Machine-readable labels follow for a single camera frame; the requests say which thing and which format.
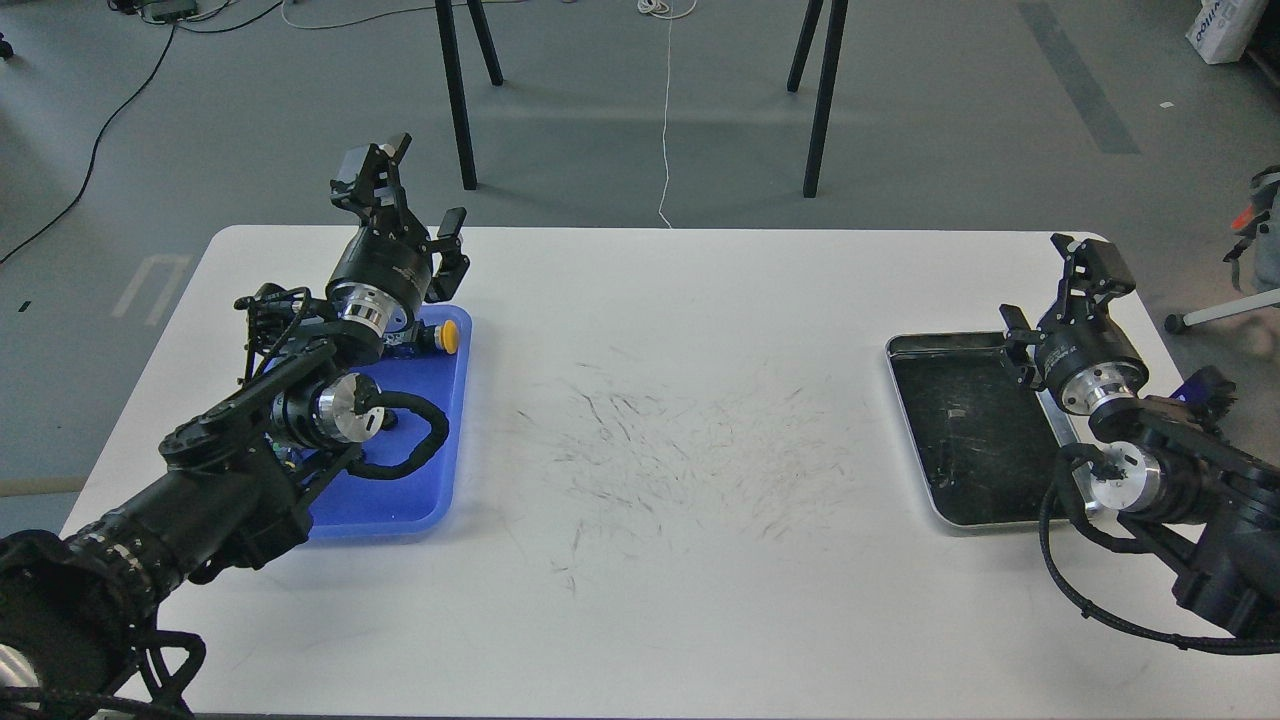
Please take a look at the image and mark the yellow push button switch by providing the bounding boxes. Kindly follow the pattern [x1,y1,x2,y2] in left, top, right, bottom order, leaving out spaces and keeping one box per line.
[384,320,461,357]

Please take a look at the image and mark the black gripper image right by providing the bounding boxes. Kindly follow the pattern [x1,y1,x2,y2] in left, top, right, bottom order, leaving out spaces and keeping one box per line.
[1000,233,1149,413]

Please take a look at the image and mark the black cable on floor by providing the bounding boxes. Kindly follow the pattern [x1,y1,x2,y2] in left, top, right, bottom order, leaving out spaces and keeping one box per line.
[0,0,291,266]

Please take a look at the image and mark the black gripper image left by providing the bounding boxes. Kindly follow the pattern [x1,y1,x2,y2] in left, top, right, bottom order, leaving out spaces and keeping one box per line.
[326,133,470,331]

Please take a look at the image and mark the black table legs left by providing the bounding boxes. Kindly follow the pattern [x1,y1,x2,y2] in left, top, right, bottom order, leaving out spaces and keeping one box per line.
[434,1,506,191]

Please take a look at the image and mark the black table legs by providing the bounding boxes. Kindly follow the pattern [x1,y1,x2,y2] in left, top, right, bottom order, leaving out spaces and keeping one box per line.
[786,1,850,199]
[434,1,506,191]

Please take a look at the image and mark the black table legs right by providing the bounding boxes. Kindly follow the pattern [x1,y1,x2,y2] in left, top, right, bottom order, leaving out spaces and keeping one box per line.
[786,1,850,199]

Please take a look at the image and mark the white cord on floor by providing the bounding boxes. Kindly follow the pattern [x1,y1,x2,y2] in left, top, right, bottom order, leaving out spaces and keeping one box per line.
[636,0,699,229]

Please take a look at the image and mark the blue plastic tray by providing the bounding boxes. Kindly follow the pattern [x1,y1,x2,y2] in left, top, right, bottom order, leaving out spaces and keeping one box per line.
[308,304,474,544]

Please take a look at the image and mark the silver metal tray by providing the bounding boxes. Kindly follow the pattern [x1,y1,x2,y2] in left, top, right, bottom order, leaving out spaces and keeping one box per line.
[884,331,1080,532]

